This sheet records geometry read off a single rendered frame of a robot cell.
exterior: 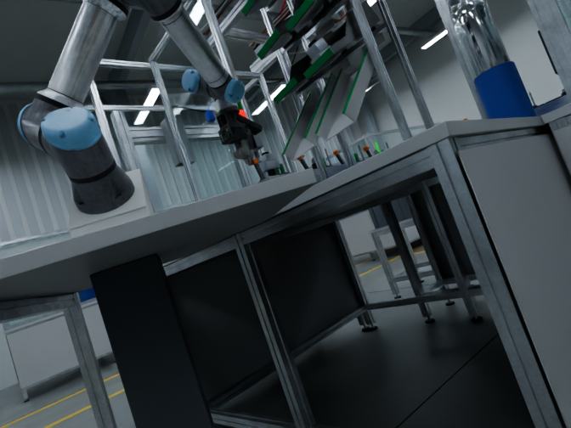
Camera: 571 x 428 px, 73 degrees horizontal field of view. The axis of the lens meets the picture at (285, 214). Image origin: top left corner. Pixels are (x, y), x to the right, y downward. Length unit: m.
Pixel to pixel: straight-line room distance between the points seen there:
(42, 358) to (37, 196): 4.30
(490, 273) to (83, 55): 1.05
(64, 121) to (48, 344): 5.16
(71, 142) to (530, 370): 1.04
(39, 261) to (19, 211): 8.73
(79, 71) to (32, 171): 8.53
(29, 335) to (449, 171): 5.69
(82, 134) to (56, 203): 8.47
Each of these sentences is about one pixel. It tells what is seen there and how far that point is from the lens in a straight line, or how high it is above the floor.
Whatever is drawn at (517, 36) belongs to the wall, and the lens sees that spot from 12.25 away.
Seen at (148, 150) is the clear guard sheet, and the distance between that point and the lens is 2.81.
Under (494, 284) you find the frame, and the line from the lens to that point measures 0.83.
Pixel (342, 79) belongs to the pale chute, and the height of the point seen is 1.18.
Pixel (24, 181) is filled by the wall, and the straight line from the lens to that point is 9.57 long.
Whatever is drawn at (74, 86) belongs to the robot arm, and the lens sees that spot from 1.15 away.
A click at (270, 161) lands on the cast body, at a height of 1.05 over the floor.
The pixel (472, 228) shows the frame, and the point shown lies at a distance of 0.80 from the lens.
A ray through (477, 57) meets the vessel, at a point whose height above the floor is 1.20.
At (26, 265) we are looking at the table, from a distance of 0.69.
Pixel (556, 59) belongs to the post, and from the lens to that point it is 2.11.
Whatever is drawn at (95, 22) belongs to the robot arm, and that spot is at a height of 1.42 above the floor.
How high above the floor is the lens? 0.74
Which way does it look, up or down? 5 degrees up
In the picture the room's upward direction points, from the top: 19 degrees counter-clockwise
